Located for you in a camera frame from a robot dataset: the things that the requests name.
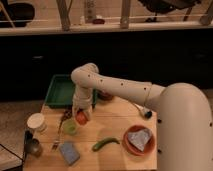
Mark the red apple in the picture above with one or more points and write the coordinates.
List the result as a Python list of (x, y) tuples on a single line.
[(81, 118)]

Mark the blue sponge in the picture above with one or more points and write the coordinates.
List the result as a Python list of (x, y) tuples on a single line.
[(69, 153)]

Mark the white paper cup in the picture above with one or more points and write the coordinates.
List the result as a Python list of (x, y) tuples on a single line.
[(37, 122)]

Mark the dark grape bunch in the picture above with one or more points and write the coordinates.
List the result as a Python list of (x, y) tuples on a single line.
[(68, 113)]

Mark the black white small tool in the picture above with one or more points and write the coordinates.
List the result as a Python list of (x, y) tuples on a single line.
[(143, 111)]

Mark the dark brown bowl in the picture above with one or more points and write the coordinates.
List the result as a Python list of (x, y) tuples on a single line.
[(105, 96)]

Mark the green plastic tray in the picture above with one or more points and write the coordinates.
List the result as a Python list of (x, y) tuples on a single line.
[(60, 92)]

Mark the grey crumpled cloth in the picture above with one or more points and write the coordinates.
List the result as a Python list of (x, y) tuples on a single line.
[(139, 138)]

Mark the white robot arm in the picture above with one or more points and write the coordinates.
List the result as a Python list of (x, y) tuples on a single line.
[(184, 123)]

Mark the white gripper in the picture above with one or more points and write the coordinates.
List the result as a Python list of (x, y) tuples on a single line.
[(82, 100)]

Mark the metal fork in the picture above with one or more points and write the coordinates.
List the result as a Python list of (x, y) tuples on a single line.
[(57, 139)]

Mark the black clamp at table edge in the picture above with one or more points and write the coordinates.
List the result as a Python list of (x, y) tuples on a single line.
[(27, 139)]

